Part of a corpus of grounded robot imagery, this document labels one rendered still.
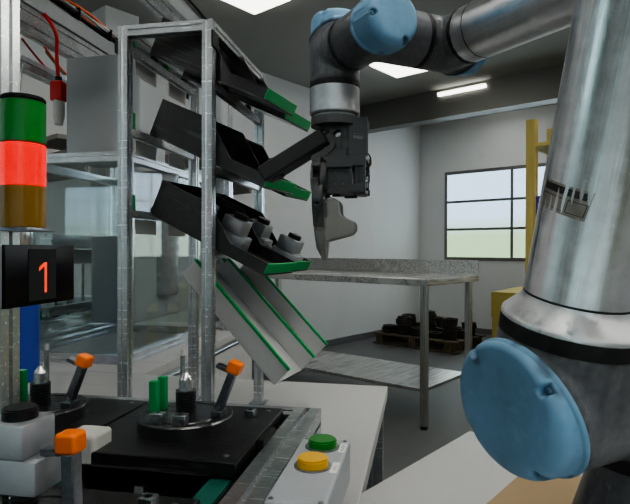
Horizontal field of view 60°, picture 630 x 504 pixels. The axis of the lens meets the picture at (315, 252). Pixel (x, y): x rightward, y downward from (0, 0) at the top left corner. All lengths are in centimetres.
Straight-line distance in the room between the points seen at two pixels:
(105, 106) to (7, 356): 154
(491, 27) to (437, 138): 818
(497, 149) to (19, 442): 816
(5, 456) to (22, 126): 37
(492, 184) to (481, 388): 794
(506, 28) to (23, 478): 69
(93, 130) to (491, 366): 190
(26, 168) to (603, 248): 60
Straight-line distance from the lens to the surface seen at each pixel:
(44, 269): 73
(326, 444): 79
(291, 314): 130
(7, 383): 77
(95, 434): 82
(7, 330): 76
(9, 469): 57
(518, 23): 74
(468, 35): 79
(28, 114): 74
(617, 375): 48
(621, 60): 46
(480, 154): 857
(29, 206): 72
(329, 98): 82
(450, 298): 868
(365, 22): 75
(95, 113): 222
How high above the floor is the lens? 124
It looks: level
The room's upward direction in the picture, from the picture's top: straight up
